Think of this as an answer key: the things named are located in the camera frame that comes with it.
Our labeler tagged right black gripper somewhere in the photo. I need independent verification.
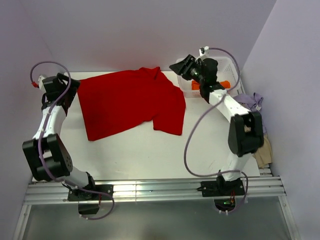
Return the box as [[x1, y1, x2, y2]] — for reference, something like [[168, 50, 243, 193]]
[[170, 54, 206, 85]]

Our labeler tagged red t-shirt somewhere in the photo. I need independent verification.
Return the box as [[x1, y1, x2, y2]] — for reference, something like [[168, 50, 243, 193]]
[[77, 67, 186, 142]]

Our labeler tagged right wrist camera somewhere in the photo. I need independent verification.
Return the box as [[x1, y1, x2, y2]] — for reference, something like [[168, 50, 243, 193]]
[[198, 46, 210, 60]]

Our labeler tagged rolled orange t-shirt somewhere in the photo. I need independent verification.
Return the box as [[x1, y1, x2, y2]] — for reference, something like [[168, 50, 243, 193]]
[[191, 80, 231, 90]]

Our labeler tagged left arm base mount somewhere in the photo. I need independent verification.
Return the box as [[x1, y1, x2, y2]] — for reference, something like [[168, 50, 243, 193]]
[[67, 184, 114, 216]]

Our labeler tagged white plastic basket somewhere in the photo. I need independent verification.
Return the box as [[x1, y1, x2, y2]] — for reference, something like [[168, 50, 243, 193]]
[[177, 56, 238, 98]]

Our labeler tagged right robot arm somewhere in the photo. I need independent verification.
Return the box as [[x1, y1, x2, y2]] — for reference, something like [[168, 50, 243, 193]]
[[169, 54, 264, 195]]

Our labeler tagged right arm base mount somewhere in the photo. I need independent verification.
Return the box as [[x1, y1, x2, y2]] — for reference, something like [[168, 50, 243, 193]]
[[196, 175, 248, 215]]

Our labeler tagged beige t-shirt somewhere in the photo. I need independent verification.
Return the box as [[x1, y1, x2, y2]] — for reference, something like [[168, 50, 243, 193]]
[[252, 134, 273, 169]]

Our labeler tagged purple t-shirt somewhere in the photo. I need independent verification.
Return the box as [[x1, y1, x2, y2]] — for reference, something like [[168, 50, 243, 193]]
[[234, 92, 268, 136]]

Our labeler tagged aluminium rail frame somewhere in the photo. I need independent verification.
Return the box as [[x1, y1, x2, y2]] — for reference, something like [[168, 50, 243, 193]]
[[13, 167, 301, 240]]

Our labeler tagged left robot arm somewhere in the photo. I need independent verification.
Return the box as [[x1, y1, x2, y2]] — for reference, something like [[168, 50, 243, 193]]
[[22, 73, 98, 200]]

